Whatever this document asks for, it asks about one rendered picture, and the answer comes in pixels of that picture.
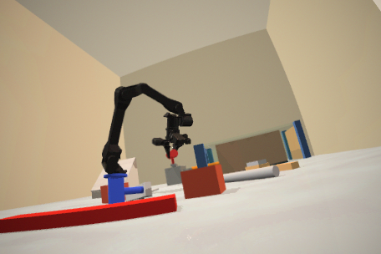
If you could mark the grey metal cylinder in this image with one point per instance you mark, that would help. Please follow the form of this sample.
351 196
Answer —
254 174

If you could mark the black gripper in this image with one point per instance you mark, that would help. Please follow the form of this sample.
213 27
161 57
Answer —
166 143

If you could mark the red flat bar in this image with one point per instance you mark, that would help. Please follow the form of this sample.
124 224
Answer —
90 215

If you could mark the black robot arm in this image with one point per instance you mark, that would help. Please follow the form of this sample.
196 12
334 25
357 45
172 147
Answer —
122 98

